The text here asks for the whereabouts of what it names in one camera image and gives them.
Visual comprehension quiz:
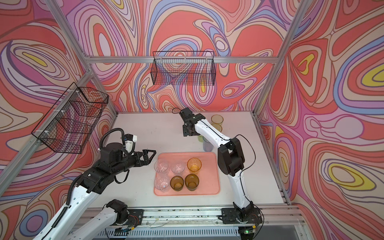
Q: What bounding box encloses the light green glass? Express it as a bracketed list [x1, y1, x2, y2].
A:
[198, 135, 204, 143]

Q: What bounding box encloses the black wire basket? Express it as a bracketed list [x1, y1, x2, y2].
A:
[31, 83, 109, 154]
[151, 50, 216, 86]

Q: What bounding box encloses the brown glass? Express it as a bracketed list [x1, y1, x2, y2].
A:
[170, 176, 184, 192]

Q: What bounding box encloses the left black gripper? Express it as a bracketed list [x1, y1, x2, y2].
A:
[111, 149, 157, 177]

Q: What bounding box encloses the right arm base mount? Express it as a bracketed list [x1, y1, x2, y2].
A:
[218, 208, 263, 226]

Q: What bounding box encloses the left black wire basket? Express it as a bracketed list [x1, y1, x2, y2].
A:
[31, 83, 109, 154]

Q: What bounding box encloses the clear glass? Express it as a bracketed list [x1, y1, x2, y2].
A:
[171, 162, 186, 176]
[154, 175, 170, 192]
[154, 160, 170, 174]

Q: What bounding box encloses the back black wire basket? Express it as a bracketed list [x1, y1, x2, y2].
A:
[151, 50, 216, 86]

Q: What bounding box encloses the pink plastic tray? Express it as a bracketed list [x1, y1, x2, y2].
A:
[154, 152, 220, 196]

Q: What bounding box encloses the blue tinted glass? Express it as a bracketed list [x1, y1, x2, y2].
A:
[203, 138, 214, 152]

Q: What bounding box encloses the aluminium front rail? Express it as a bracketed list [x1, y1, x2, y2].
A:
[67, 206, 313, 240]

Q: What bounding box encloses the yellow green glass right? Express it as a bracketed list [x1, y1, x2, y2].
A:
[212, 123, 223, 132]

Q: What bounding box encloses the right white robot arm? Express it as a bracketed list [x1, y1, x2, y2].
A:
[179, 108, 264, 223]

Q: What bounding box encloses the yellow glass back right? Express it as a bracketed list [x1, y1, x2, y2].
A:
[211, 114, 224, 125]

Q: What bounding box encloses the olive glass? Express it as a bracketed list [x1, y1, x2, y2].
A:
[185, 174, 200, 191]

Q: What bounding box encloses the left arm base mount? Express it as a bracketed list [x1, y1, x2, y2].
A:
[100, 208, 144, 228]

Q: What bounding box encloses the amber glass row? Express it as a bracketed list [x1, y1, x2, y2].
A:
[187, 158, 202, 174]

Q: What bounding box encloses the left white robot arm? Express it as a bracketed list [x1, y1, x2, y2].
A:
[35, 142, 157, 240]

